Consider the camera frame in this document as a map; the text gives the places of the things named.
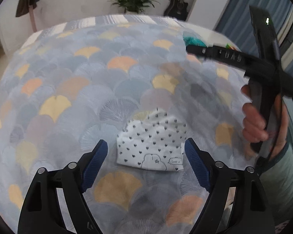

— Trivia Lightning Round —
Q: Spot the teal jacket right forearm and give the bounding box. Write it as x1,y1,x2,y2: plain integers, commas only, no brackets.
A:
260,100,293,225

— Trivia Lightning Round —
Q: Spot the colourful rubik's cube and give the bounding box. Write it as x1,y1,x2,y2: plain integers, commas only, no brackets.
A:
225,43,236,50

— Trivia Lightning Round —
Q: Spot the patterned fan-leaf table cloth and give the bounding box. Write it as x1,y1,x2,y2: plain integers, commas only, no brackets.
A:
0,23,255,233

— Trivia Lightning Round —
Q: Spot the green potted plant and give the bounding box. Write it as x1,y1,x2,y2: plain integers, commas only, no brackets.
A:
111,0,159,14

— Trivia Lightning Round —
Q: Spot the striped dotted blanket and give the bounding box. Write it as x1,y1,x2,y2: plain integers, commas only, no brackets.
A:
21,14,182,49

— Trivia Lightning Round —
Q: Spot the teal snack packet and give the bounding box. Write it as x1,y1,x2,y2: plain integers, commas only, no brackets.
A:
183,36,207,47

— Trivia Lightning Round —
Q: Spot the black acoustic guitar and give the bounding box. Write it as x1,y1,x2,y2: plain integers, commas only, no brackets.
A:
163,0,188,21

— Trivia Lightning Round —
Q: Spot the brown handbag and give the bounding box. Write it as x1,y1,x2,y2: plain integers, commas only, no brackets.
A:
15,0,29,18

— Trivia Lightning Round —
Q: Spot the white heart-print pouch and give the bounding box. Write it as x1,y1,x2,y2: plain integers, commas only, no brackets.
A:
116,108,188,172

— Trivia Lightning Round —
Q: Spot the person's right hand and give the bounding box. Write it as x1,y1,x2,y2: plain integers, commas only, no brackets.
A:
241,84,289,161

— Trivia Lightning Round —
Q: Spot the pink coat rack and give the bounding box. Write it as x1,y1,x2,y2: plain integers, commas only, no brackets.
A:
28,5,37,33

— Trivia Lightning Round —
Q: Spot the blue curtain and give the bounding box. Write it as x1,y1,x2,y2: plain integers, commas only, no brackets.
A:
215,0,293,77

